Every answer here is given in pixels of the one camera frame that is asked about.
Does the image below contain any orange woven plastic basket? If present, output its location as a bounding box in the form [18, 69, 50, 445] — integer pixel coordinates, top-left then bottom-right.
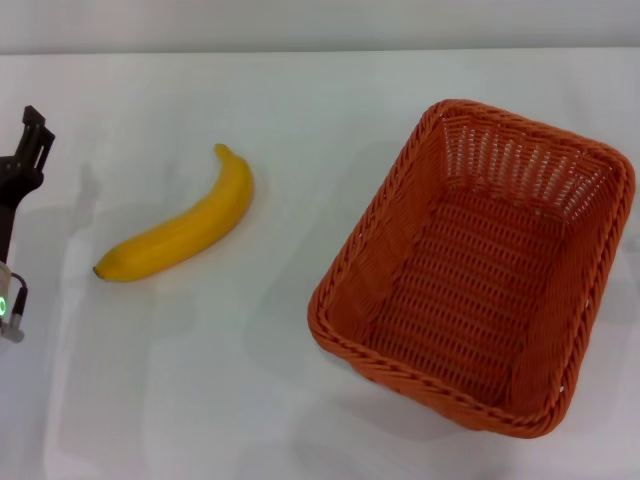
[307, 98, 637, 441]

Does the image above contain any black cable with silver plug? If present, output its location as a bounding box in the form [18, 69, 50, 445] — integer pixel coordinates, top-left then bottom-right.
[2, 271, 30, 344]

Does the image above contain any yellow banana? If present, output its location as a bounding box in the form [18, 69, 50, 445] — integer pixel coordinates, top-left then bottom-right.
[92, 142, 255, 283]

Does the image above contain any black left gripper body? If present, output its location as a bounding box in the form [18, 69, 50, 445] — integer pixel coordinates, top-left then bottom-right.
[0, 153, 46, 265]

